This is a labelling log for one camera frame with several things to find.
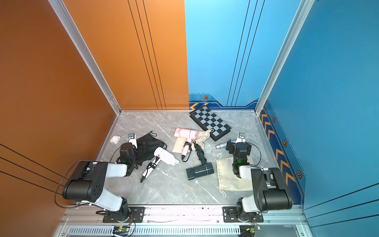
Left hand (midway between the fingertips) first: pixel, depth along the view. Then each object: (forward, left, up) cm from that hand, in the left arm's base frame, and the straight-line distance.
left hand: (138, 140), depth 95 cm
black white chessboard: (+20, -49, -3) cm, 53 cm away
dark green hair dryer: (-19, -43, -1) cm, 47 cm away
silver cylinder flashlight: (+1, -56, -6) cm, 57 cm away
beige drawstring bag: (-23, -56, -5) cm, 61 cm away
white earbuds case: (+4, +19, -6) cm, 20 cm away
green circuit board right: (-46, -66, -6) cm, 80 cm away
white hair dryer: (-10, -16, -1) cm, 19 cm away
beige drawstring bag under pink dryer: (+2, -42, 0) cm, 42 cm away
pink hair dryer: (+4, -34, 0) cm, 34 cm away
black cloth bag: (-7, -8, +4) cm, 11 cm away
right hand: (-1, -65, +2) cm, 65 cm away
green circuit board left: (-47, -2, -8) cm, 48 cm away
